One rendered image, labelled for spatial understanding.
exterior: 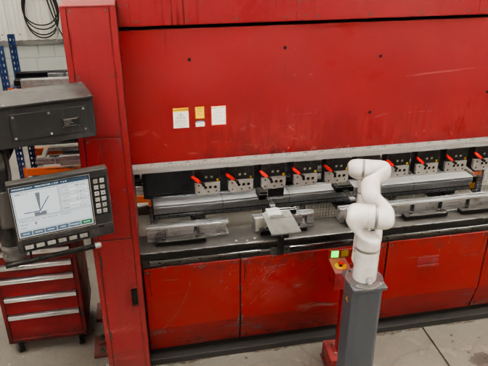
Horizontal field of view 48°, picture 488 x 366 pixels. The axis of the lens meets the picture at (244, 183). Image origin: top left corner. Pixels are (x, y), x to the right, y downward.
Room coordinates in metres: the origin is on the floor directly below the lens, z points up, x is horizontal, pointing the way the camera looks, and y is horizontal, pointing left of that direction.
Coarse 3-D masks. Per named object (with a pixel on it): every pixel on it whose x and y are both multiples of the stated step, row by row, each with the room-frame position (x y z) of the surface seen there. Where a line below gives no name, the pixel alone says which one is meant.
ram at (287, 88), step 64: (128, 64) 2.85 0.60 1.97; (192, 64) 2.91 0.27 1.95; (256, 64) 2.98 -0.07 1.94; (320, 64) 3.05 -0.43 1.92; (384, 64) 3.13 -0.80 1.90; (448, 64) 3.21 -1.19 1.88; (128, 128) 2.84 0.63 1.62; (192, 128) 2.91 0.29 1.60; (256, 128) 2.98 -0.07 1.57; (320, 128) 3.06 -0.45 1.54; (384, 128) 3.14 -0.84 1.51; (448, 128) 3.22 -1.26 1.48
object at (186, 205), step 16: (416, 176) 3.57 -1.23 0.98; (432, 176) 3.57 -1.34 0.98; (448, 176) 3.57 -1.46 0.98; (464, 176) 3.57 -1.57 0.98; (224, 192) 3.32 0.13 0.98; (240, 192) 3.32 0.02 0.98; (288, 192) 3.32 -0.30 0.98; (304, 192) 3.33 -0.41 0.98; (320, 192) 3.35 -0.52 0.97; (336, 192) 3.37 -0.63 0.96; (352, 192) 3.39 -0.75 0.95; (384, 192) 3.44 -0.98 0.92; (400, 192) 3.47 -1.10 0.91; (416, 192) 3.49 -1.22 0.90; (160, 208) 3.13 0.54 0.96; (176, 208) 3.15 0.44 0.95; (192, 208) 3.18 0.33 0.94; (208, 208) 3.20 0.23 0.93; (224, 208) 3.23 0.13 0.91; (240, 208) 3.24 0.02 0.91; (256, 208) 3.26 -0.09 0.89
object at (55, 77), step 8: (16, 72) 4.60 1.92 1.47; (24, 72) 4.61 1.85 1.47; (32, 72) 4.59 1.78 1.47; (40, 72) 4.60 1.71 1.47; (48, 72) 4.61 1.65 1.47; (56, 72) 4.62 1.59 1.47; (64, 72) 4.62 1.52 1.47; (16, 80) 4.45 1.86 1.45; (24, 80) 4.37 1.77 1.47; (32, 80) 4.38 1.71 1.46; (40, 80) 4.39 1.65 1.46; (48, 80) 4.40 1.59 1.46; (56, 80) 4.41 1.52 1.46; (64, 80) 4.42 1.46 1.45; (24, 88) 4.36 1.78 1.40
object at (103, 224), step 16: (32, 176) 2.27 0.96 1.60; (48, 176) 2.27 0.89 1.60; (64, 176) 2.29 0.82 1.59; (96, 176) 2.35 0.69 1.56; (96, 192) 2.34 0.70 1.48; (96, 208) 2.34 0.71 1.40; (16, 224) 2.19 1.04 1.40; (96, 224) 2.34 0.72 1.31; (112, 224) 2.37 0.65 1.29; (32, 240) 2.21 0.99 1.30; (48, 240) 2.24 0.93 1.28; (64, 240) 2.26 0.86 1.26
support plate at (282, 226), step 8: (264, 216) 2.96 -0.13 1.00; (288, 216) 2.96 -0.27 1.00; (272, 224) 2.87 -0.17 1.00; (280, 224) 2.87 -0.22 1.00; (288, 224) 2.87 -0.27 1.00; (296, 224) 2.87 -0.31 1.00; (272, 232) 2.78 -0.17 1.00; (280, 232) 2.78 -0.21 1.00; (288, 232) 2.78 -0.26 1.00; (296, 232) 2.79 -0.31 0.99
